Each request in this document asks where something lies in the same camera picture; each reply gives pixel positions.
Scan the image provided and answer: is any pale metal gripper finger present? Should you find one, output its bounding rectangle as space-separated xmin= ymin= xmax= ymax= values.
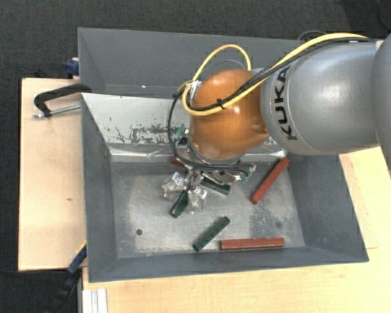
xmin=161 ymin=171 xmax=187 ymax=200
xmin=188 ymin=188 xmax=209 ymax=214

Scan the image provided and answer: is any dark green block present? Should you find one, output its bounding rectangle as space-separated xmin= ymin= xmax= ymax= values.
xmin=169 ymin=188 xmax=192 ymax=219
xmin=192 ymin=216 xmax=231 ymax=253
xmin=200 ymin=176 xmax=232 ymax=196

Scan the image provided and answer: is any grey metal bin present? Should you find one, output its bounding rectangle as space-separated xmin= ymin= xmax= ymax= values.
xmin=77 ymin=27 xmax=369 ymax=283

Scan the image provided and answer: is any pale wood flat board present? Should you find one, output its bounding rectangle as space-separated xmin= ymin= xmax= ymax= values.
xmin=18 ymin=78 xmax=87 ymax=273

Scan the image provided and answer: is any black cylinder on white bracket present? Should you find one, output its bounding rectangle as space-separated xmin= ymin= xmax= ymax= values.
xmin=177 ymin=127 xmax=192 ymax=155

